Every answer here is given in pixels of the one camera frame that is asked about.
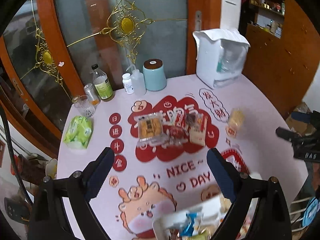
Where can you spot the biscuit pack clear wrapper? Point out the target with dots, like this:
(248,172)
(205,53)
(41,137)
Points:
(150,129)

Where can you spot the white squeeze bottle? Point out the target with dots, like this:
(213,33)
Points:
(137,79)

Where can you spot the blue snack packet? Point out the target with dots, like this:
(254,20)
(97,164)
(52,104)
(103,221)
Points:
(192,224)

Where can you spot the clear drinking glass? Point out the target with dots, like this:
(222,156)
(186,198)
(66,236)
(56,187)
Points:
(84,106)

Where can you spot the white storage cabinet box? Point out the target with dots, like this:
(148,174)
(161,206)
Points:
(221,55)

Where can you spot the teal canister brown lid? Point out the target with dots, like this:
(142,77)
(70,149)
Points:
(154,75)

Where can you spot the red mixed nut packet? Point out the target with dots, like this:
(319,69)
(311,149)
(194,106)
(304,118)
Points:
(176,134)

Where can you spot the small white pill bottle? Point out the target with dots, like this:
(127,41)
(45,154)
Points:
(127,83)

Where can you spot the dark dried fruit packet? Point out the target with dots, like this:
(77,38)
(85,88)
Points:
(194,120)

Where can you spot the small green candy packet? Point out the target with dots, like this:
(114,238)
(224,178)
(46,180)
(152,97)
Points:
(204,235)

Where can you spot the small red candy wrapper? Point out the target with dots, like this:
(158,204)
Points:
(179,120)

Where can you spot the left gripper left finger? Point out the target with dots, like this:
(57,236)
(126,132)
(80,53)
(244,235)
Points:
(83,187)

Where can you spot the green tissue pack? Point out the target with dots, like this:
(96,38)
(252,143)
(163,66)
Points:
(78,133)

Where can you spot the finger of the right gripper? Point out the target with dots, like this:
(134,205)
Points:
(288,135)
(308,118)

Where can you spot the small metal can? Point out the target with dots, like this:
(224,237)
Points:
(91,93)

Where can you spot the wooden cabinet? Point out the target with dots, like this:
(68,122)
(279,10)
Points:
(284,54)

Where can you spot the white plastic bin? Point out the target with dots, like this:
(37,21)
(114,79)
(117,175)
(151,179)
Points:
(214,207)

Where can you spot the wooden glass door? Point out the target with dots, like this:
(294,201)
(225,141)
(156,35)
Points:
(49,46)

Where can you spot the green label glass bottle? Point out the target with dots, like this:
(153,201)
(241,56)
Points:
(101,83)

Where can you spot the beige soda cracker pack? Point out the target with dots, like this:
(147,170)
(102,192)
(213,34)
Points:
(198,136)

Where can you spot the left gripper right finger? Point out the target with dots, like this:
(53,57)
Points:
(236,186)

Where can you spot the puffed rice snack bag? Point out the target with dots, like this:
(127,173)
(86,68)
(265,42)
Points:
(236,119)

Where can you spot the cardboard box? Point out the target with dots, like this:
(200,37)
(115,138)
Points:
(296,123)

